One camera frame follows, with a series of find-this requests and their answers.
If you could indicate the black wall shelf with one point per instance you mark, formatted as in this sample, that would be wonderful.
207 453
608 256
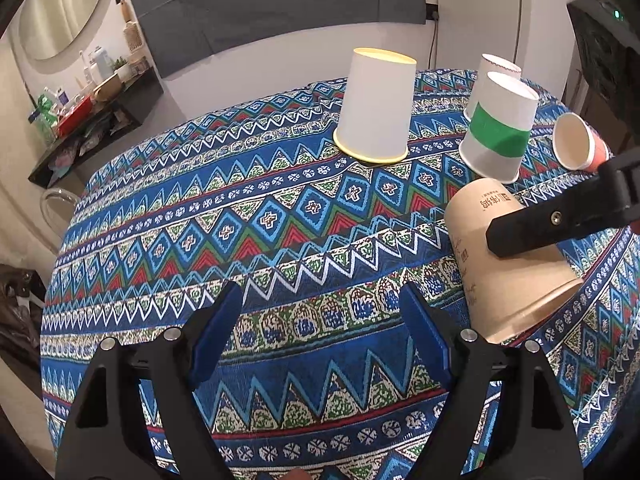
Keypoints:
106 123

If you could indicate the beige mug on shelf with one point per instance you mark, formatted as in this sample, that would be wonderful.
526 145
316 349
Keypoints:
108 89

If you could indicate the red tray on shelf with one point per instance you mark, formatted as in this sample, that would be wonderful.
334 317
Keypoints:
79 112

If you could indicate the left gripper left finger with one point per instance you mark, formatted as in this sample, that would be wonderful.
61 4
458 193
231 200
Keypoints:
135 416

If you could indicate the white cup yellow rim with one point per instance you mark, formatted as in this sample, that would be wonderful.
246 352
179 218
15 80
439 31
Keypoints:
375 115

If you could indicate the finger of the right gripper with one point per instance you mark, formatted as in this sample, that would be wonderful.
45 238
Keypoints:
608 200

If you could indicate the wooden brush on wall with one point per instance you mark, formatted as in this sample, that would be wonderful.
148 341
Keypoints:
132 33

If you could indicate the white cup pink hearts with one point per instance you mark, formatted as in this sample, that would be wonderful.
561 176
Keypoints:
488 63

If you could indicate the transparent chair back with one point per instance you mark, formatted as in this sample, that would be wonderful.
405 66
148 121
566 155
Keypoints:
57 206

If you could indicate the green plastic bottle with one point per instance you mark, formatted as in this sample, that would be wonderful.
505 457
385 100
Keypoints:
47 104

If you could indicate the orange and white paper cup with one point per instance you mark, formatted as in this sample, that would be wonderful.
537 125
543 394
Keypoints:
577 146

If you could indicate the white cup green band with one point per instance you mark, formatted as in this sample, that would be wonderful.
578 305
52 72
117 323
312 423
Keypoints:
499 130

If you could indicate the beige curtain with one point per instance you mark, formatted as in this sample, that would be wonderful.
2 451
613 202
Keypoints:
26 240

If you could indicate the white refrigerator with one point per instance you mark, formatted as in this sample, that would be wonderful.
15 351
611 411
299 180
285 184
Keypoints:
536 35

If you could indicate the brown kraft paper cup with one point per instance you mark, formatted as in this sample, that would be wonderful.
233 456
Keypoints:
505 297

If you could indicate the blue patterned tablecloth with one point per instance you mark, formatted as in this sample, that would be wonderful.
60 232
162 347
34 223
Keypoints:
353 356

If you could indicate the dark bag on chair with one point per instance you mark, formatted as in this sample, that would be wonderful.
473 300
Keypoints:
22 293

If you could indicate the oval wall mirror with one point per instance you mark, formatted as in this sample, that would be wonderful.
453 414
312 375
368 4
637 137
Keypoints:
47 27

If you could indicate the white pump bottle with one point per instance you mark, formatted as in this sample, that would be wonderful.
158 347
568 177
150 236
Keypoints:
103 62

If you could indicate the small potted plant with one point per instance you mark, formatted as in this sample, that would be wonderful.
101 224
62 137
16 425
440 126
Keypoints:
123 69

